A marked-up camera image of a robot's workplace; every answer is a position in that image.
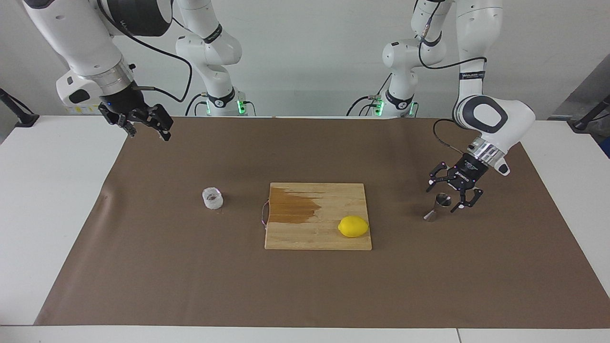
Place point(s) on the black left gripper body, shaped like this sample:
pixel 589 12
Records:
pixel 469 172

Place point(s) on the white wall socket box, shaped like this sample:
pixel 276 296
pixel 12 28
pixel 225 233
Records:
pixel 81 109

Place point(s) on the blue object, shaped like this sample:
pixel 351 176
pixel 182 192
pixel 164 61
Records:
pixel 606 148

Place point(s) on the wooden cutting board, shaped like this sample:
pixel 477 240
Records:
pixel 329 238

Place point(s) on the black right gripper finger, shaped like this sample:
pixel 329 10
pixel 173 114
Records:
pixel 158 118
pixel 125 125

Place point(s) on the brown paper table mat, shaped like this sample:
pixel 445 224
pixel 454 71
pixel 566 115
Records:
pixel 190 276

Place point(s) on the steel cocktail jigger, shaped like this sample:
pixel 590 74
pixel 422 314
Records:
pixel 436 212

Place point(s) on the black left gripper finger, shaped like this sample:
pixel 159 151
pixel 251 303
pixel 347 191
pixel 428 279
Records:
pixel 441 172
pixel 471 196

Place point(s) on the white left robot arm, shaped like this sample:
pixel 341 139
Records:
pixel 514 119

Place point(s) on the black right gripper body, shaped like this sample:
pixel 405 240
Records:
pixel 125 104

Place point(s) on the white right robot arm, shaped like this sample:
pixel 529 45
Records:
pixel 71 38

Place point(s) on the black clamp stand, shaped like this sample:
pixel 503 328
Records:
pixel 24 119
pixel 584 125

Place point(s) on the yellow lemon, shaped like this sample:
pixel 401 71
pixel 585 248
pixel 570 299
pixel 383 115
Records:
pixel 353 226

